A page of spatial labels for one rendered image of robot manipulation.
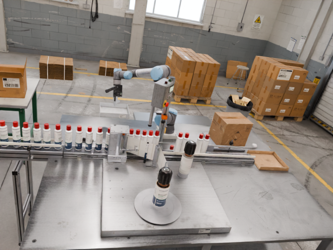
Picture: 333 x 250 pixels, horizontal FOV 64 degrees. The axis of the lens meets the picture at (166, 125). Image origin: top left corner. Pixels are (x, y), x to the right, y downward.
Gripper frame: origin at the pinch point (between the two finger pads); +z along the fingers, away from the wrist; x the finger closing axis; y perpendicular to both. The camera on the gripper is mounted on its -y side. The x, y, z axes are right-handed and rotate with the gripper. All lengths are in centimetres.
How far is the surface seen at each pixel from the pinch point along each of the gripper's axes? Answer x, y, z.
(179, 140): -68, 45, 19
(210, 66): 232, 225, -57
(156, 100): -72, 21, -13
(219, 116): -44, 94, 1
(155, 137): -66, 25, 16
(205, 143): -70, 68, 20
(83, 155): -59, -30, 33
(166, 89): -78, 26, -23
